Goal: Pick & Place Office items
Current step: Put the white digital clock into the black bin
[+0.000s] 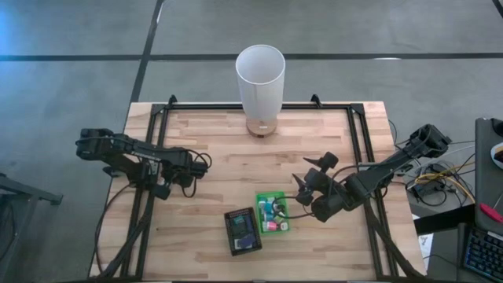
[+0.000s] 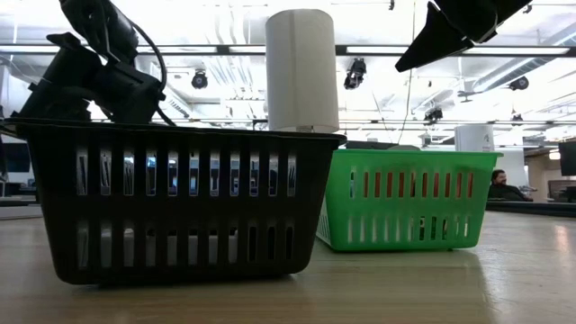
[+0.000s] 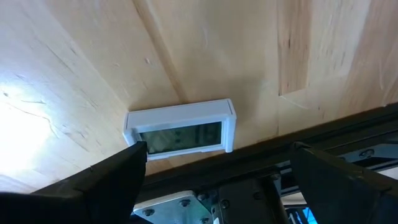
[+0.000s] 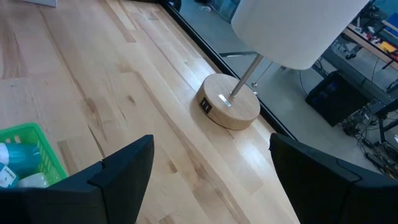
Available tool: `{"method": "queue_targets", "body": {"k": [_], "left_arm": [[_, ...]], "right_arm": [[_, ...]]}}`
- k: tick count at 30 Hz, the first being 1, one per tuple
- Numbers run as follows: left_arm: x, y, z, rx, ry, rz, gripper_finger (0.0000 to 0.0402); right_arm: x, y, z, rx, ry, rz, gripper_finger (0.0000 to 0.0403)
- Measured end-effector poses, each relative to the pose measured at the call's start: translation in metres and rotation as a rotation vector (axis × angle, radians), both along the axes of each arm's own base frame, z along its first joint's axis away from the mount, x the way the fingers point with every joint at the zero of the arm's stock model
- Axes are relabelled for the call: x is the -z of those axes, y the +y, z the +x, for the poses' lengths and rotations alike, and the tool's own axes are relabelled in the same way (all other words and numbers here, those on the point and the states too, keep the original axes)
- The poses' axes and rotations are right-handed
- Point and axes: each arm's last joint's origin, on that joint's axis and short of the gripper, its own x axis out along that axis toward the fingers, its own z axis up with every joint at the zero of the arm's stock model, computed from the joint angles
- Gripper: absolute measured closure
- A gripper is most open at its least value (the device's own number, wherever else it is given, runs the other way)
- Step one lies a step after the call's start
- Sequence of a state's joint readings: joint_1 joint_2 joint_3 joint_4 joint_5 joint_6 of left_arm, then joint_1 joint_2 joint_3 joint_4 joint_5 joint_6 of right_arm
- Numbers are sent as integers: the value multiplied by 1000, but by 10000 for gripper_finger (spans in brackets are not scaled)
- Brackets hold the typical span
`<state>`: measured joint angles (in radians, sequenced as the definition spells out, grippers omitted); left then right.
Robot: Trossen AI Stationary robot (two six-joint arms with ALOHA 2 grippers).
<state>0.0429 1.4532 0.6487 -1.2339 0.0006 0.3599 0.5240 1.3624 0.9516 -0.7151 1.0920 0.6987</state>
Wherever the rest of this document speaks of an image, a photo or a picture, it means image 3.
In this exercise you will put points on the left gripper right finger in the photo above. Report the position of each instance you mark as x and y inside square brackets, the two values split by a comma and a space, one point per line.
[339, 193]

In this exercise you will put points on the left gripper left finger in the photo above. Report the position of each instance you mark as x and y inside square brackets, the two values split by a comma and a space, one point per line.
[112, 186]

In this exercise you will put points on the silver corner bracket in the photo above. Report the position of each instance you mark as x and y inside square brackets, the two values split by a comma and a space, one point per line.
[174, 210]

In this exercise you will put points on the black aluminium frame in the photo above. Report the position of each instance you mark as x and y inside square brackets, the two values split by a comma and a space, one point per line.
[248, 165]

